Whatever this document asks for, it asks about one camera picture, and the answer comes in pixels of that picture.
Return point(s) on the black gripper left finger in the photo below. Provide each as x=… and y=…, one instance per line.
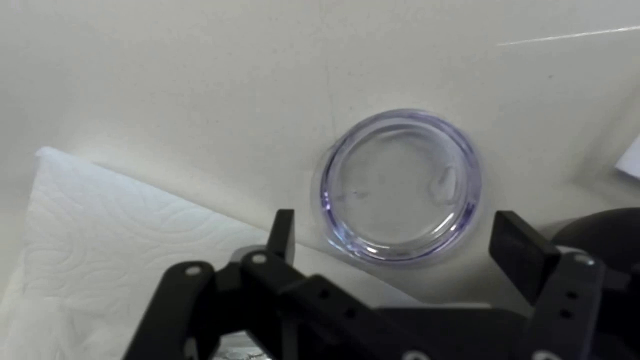
x=288, y=315

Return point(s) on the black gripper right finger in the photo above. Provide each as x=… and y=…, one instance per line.
x=583, y=285

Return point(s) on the clear plastic thermos lid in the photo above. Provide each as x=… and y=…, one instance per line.
x=400, y=187

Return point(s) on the folded white napkin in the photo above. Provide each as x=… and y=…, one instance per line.
x=629, y=162

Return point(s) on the white paper towel sheet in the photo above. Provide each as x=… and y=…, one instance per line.
x=97, y=245

